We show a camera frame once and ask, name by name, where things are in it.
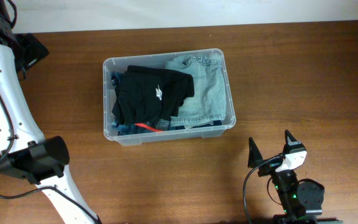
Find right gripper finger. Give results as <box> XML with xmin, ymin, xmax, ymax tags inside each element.
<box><xmin>285</xmin><ymin>129</ymin><xmax>300</xmax><ymax>146</ymax></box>
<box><xmin>247</xmin><ymin>137</ymin><xmax>264</xmax><ymax>169</ymax></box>

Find dark teal shirt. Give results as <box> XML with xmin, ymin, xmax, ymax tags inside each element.
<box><xmin>168</xmin><ymin>120</ymin><xmax>222</xmax><ymax>131</ymax></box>

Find light grey jeans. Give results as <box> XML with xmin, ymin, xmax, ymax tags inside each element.
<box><xmin>165</xmin><ymin>53</ymin><xmax>227</xmax><ymax>127</ymax></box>

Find black shorts red waistband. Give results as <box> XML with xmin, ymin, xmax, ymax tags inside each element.
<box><xmin>134</xmin><ymin>119</ymin><xmax>170</xmax><ymax>133</ymax></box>

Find blue denim jeans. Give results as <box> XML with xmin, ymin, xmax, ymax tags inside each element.
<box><xmin>111</xmin><ymin>67</ymin><xmax>167</xmax><ymax>136</ymax></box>

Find black garment white logo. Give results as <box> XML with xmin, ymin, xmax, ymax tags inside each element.
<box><xmin>111</xmin><ymin>65</ymin><xmax>195</xmax><ymax>125</ymax></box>

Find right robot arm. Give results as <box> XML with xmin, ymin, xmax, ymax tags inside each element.
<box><xmin>242</xmin><ymin>130</ymin><xmax>343</xmax><ymax>224</ymax></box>

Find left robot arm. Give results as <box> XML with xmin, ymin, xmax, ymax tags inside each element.
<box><xmin>0</xmin><ymin>1</ymin><xmax>101</xmax><ymax>223</ymax></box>

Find clear plastic storage bin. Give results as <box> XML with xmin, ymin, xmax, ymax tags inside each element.
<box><xmin>103</xmin><ymin>48</ymin><xmax>236</xmax><ymax>146</ymax></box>

